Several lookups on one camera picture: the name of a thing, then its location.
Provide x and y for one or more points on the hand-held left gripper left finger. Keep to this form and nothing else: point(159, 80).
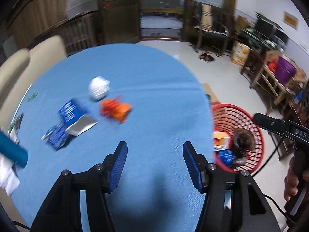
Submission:
point(118, 166)

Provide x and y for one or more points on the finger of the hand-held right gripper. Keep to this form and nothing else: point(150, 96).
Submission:
point(268, 123)

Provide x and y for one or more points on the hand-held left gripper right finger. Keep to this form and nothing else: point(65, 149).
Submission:
point(193, 166)

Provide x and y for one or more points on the red mesh basket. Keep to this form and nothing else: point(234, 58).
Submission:
point(241, 116)

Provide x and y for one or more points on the black plastic bag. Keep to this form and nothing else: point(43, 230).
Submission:
point(242, 145)

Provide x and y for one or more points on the blue plastic bag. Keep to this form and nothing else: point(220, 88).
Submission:
point(225, 157)

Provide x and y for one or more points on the orange white small carton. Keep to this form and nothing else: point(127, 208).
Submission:
point(221, 141)

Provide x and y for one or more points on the orange wrapper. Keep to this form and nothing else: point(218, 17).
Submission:
point(115, 110)

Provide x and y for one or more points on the blue foil snack bag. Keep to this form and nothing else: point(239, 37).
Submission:
point(67, 125)

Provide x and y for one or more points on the white paper ball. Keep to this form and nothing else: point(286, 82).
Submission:
point(99, 88)

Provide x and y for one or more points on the person's right hand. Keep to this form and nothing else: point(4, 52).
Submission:
point(291, 183)

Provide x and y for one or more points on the wooden shelf rack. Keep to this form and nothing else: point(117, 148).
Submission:
point(268, 77)

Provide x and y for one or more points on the purple bag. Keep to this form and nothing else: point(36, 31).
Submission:
point(286, 67)

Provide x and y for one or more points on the flat cardboard sheet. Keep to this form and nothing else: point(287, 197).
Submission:
point(210, 93)

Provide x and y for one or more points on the printed cardboard box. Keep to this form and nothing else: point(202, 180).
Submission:
point(240, 53)

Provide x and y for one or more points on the round table blue cloth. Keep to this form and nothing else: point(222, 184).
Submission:
point(132, 82)

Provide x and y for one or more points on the teal thermos bottle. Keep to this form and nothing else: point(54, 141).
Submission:
point(12, 149)

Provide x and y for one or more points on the white tissue stack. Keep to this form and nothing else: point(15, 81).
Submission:
point(8, 176)

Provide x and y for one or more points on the green candy wrapper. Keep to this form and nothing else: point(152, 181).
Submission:
point(32, 96)

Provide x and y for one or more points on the beige striped towel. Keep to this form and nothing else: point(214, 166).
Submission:
point(206, 17)

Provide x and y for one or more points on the wooden crib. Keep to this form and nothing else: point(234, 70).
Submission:
point(77, 36)

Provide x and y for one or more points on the cream leather sofa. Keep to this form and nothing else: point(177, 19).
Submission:
point(31, 58)

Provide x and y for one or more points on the open brown glass door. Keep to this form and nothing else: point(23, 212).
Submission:
point(115, 12)

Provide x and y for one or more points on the beige curtains red stripes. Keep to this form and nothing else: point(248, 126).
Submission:
point(36, 12)

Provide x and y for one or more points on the metal frame chair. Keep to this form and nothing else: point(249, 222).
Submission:
point(212, 32)

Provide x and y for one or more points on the yellow wall sign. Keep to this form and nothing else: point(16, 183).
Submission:
point(291, 19)

